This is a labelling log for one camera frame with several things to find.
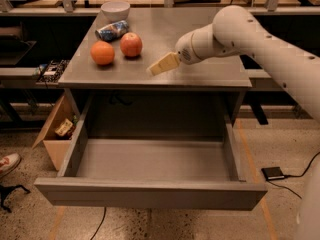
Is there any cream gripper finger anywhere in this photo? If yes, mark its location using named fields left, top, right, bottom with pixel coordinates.
left=147, top=52, right=180, bottom=76

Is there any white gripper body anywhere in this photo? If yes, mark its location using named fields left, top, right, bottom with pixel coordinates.
left=175, top=24, right=219, bottom=65

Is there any red apple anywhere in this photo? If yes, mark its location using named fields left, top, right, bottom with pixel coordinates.
left=120, top=32, right=142, bottom=57

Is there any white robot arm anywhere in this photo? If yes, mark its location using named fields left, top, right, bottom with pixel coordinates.
left=148, top=5, right=320, bottom=122

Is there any open grey top drawer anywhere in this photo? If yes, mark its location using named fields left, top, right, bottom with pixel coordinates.
left=35, top=123, right=267, bottom=210

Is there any grey metal cabinet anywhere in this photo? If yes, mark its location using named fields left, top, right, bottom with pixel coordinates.
left=59, top=8, right=251, bottom=139

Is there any crushed blue soda can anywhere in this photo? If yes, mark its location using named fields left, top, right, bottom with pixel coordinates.
left=95, top=20, right=129, bottom=42

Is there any orange fruit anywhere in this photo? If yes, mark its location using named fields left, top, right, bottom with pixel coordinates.
left=90, top=41, right=115, bottom=65

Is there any white bowl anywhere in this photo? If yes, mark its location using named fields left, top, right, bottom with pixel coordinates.
left=101, top=1, right=130, bottom=22

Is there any patterned notebook on shelf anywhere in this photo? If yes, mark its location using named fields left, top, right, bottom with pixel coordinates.
left=37, top=60, right=69, bottom=83

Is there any snack bag in box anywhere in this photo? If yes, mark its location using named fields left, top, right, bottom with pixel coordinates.
left=55, top=118, right=74, bottom=137

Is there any cardboard box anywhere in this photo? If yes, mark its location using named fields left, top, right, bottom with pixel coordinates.
left=32, top=94, right=74, bottom=171

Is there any black foot pedal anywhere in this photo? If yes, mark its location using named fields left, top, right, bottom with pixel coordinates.
left=261, top=167, right=285, bottom=181

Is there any white and red shoe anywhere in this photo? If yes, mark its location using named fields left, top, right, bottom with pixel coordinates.
left=0, top=153, right=21, bottom=178

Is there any black pedal cable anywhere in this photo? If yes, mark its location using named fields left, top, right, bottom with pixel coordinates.
left=267, top=151, right=320, bottom=200

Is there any black cable under drawer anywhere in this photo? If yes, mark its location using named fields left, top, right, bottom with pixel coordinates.
left=89, top=206, right=108, bottom=240

